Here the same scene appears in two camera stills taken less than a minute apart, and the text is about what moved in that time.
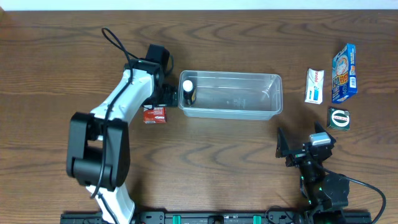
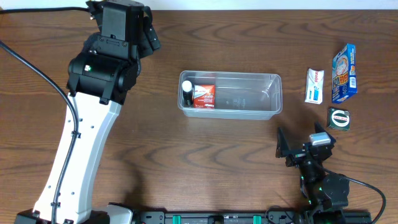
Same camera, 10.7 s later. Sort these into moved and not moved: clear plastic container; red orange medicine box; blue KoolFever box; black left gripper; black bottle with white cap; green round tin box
Moved: black left gripper; red orange medicine box
Not moved: clear plastic container; black bottle with white cap; green round tin box; blue KoolFever box
